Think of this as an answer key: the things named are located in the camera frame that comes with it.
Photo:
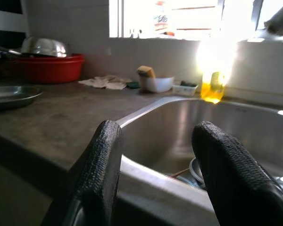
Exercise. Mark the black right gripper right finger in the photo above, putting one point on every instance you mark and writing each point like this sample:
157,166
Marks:
231,179

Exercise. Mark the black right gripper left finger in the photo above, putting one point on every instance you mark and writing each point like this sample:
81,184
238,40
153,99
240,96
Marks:
96,169

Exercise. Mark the stainless steel kitchen sink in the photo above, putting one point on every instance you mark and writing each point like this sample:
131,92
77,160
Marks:
160,131

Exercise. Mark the steel bowl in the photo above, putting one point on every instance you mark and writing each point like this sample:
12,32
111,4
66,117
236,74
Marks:
195,169

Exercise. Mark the thin reddish stick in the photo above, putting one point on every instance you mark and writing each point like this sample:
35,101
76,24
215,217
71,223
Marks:
180,172

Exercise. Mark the crumpled white cloth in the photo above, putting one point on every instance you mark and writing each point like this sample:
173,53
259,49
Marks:
103,82

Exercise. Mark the yellow dish soap bottle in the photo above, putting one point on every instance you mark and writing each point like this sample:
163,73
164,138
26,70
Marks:
213,90

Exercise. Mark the green scrub pad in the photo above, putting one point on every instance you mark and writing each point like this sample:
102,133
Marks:
132,85

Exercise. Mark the small white plastic tray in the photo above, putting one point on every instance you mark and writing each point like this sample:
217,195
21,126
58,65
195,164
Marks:
184,90

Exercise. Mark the dark green scourer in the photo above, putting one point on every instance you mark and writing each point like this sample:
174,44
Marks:
188,83

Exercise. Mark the white ceramic bowl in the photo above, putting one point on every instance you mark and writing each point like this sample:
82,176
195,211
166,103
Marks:
159,84

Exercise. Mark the yellow dish sponge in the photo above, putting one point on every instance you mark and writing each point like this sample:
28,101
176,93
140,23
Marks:
146,71

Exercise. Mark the red plastic basin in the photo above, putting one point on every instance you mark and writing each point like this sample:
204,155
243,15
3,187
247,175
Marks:
49,69

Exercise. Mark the round steel plate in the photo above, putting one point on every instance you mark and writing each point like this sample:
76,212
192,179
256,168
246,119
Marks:
11,96

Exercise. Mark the domed steel lid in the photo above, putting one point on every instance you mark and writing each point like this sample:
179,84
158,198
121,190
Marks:
44,47

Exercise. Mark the white labelled bottle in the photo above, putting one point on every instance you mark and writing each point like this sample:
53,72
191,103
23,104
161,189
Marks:
160,18

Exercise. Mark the chrome gooseneck faucet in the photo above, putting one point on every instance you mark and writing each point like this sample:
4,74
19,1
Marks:
279,20

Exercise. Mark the white appliance with dark panel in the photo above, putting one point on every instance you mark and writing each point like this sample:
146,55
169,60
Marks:
7,21

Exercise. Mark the white window frame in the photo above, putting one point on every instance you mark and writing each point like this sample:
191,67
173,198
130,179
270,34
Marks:
115,18

